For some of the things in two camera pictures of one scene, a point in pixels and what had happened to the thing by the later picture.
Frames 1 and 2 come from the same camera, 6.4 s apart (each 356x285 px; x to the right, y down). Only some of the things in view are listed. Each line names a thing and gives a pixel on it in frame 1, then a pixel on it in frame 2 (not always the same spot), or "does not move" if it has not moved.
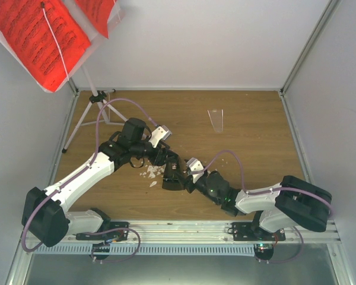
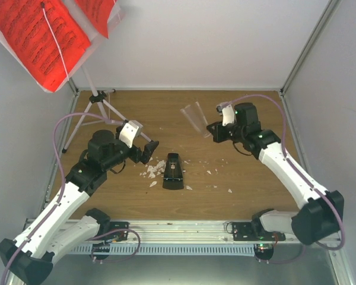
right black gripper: [189, 179] to [218, 136]
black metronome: [173, 179] does not move
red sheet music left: [45, 34] does not move
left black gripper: [158, 158] to [146, 154]
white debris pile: [152, 171] does not move
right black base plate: [245, 231] does not move
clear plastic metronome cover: [216, 117] to [194, 112]
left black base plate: [119, 235] does not move
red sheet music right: [98, 12] does not move
